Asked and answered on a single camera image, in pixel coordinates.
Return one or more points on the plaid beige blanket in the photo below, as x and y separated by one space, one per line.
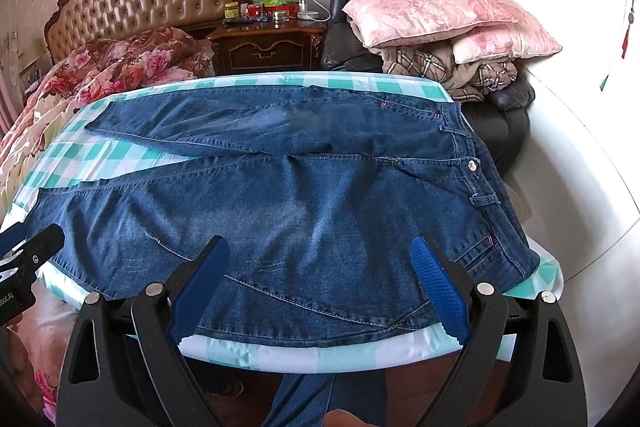
469 82

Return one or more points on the dark wooden nightstand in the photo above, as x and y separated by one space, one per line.
267 47

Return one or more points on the small pink pillow underneath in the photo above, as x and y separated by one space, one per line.
526 38

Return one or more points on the operator blue jeans leg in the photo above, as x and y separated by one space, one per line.
341 399

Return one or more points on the large pink floral pillow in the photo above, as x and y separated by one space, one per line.
382 23

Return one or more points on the floral red pink quilt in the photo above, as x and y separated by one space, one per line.
98 68

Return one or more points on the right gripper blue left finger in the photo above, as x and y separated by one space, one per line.
165 313

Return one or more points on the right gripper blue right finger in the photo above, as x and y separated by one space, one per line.
473 313

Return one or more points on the blue denim jeans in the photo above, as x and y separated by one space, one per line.
280 211

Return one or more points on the yellow lidded jar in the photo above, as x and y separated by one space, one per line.
231 10

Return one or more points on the black leather armchair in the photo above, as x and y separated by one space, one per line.
501 119

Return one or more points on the green white checkered tablecloth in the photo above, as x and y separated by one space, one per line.
100 156

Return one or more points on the white power strip with cable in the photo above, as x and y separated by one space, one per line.
313 10

